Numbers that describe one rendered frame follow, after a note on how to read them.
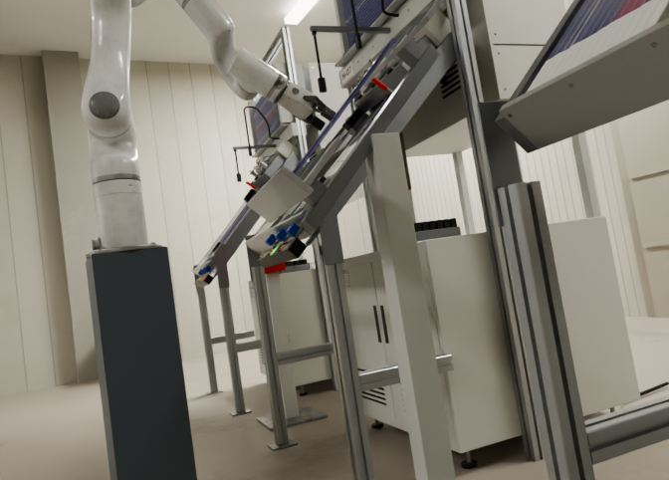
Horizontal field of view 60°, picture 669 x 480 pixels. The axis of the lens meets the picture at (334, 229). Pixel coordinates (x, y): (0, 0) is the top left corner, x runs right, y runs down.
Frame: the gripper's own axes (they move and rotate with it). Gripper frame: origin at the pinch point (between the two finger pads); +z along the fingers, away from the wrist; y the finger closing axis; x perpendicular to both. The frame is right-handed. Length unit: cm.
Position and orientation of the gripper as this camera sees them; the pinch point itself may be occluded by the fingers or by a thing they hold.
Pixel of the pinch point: (326, 120)
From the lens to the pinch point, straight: 173.4
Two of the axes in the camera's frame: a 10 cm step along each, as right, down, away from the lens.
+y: -3.6, 1.3, 9.2
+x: -4.3, 8.5, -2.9
